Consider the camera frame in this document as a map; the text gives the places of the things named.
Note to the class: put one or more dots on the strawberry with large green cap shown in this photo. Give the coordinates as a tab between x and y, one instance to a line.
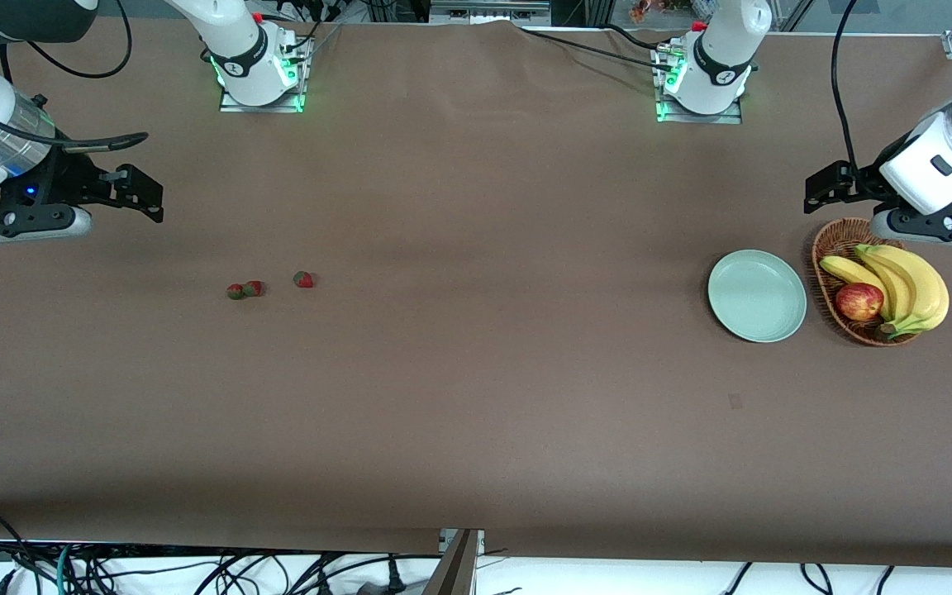
235	291

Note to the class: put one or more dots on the yellow banana bunch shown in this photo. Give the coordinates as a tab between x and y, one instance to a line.
922	289

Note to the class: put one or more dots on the red apple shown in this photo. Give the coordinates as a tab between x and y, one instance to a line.
859	302

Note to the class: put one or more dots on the brown table cover sheet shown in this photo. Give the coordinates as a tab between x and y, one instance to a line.
476	372

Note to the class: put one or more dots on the aluminium frame post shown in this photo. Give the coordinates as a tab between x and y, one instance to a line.
455	570

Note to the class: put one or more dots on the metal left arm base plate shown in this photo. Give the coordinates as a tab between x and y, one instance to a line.
732	118

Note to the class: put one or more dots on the orange red background objects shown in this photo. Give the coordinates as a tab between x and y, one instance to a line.
649	10

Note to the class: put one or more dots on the red strawberry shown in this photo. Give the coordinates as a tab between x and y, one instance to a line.
254	287
303	279

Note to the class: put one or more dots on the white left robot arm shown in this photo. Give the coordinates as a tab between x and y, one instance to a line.
724	49

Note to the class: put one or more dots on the brown wicker basket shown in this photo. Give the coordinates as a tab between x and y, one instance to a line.
833	244

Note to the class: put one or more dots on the silver background device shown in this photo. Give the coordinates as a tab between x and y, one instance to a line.
488	8

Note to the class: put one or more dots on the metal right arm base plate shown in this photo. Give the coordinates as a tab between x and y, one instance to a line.
232	106

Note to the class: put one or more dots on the pale green round plate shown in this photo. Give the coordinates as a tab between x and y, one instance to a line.
757	297

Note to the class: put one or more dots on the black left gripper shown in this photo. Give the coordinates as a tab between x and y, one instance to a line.
865	181

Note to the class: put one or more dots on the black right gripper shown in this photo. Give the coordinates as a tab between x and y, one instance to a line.
71	181

